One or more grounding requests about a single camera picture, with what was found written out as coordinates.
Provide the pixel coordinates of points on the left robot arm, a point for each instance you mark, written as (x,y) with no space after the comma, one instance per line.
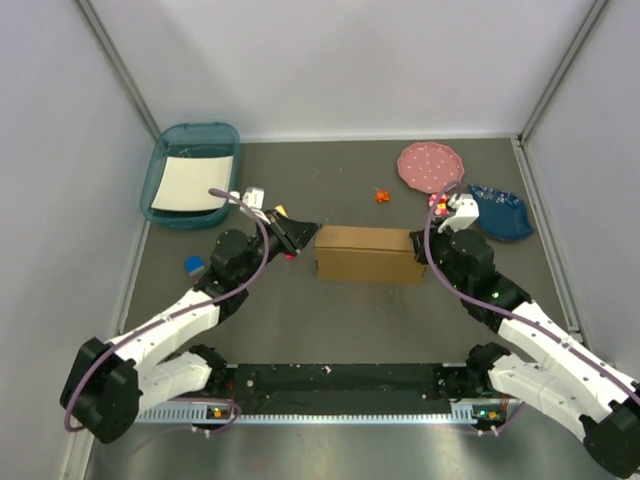
(111,383)

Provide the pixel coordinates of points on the aluminium frame rail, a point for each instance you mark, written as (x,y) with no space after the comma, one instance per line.
(334,408)

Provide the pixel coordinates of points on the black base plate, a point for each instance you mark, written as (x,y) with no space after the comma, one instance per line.
(432,380)

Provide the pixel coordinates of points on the pink flower toy right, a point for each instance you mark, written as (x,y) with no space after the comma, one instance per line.
(440,205)

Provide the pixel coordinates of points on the dark blue leaf dish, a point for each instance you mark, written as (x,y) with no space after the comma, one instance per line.
(502,214)

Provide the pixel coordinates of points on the small blue scraper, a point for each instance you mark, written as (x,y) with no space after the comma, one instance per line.
(194,266)

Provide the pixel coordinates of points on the brown cardboard box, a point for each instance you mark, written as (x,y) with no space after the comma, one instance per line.
(367,255)

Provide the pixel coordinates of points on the teal plastic bin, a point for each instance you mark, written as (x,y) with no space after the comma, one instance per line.
(191,140)

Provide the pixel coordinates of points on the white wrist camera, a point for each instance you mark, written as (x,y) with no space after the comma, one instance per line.
(462,211)
(250,202)

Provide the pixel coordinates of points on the pink polka dot plate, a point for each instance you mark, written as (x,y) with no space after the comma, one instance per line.
(428,166)

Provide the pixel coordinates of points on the orange glitter maple leaf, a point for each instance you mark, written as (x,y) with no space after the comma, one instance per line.
(382,196)

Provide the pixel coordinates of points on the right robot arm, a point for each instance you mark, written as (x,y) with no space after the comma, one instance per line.
(565,381)

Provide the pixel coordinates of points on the white paper sheet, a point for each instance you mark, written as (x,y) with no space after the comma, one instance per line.
(185,184)

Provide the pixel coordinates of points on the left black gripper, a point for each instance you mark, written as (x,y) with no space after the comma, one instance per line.
(291,234)

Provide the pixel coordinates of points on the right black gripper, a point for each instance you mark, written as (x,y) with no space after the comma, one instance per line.
(421,252)

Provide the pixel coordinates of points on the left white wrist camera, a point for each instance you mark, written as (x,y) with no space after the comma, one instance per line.
(250,202)

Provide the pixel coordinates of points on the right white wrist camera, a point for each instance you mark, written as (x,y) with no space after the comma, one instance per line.
(462,211)

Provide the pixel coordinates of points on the yellow highlighter marker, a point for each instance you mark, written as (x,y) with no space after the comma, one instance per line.
(281,210)

